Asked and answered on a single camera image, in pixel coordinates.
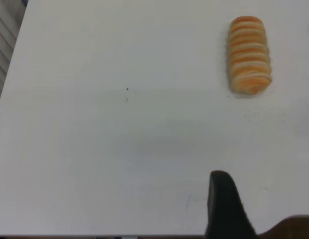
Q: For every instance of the striped bread roll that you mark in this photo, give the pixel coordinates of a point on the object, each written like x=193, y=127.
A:
x=248, y=54

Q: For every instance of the grey slatted panel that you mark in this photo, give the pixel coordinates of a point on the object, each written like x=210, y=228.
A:
x=5, y=49

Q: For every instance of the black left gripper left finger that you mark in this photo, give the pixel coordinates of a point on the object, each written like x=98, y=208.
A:
x=225, y=211

